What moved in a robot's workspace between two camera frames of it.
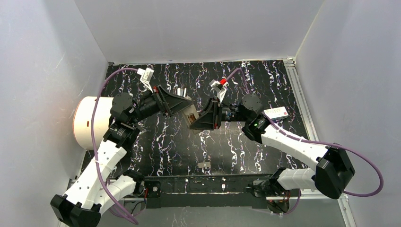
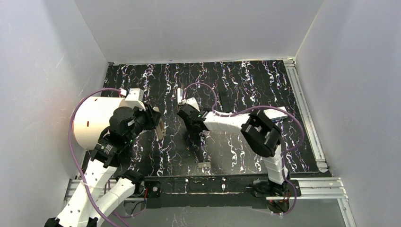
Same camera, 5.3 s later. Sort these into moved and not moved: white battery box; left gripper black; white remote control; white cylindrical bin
Moved: left gripper black; white remote control
Not moved: white battery box; white cylindrical bin
